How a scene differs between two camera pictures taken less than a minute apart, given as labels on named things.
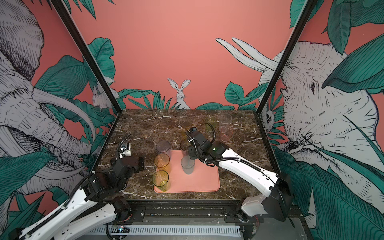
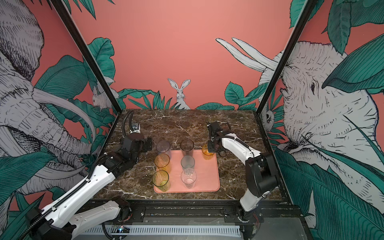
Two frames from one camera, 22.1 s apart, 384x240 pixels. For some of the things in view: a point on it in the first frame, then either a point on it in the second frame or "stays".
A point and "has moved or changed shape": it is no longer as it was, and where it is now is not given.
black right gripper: x=191 y=152 to x=210 y=148
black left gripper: x=141 y=166 to x=145 y=147
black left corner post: x=86 y=51 stays
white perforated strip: x=222 y=230 stays
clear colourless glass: x=224 y=122 to x=188 y=177
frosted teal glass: x=187 y=164 stays
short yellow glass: x=183 y=134 has moved or changed shape
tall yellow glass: x=163 y=162 stays
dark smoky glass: x=184 y=146 stays
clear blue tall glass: x=163 y=147 stays
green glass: x=160 y=179 stays
